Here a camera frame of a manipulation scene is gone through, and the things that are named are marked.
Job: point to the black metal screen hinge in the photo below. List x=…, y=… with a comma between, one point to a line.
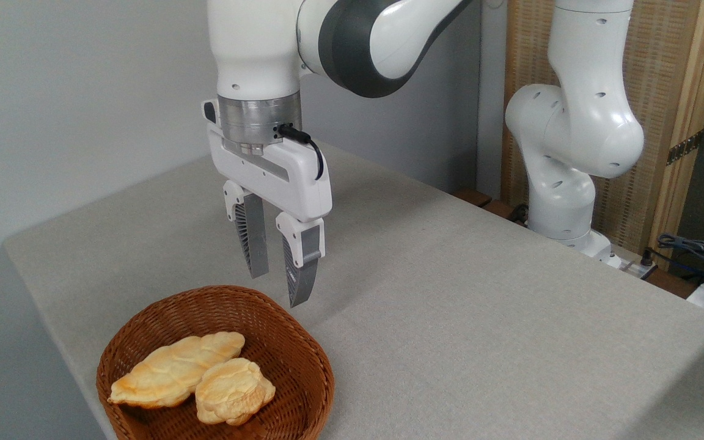
x=685, y=147

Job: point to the wooden woven folding screen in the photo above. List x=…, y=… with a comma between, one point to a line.
x=660, y=61

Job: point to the white power strip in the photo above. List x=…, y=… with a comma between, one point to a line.
x=633, y=266

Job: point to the small round golden bread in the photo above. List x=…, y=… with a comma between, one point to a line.
x=233, y=392

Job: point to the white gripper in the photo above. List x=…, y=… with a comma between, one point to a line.
x=278, y=177

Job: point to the long golden bread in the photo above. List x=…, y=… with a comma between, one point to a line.
x=168, y=370

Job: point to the brown wicker basket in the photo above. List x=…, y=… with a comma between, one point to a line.
x=291, y=360

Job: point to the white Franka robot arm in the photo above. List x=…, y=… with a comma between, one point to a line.
x=572, y=122

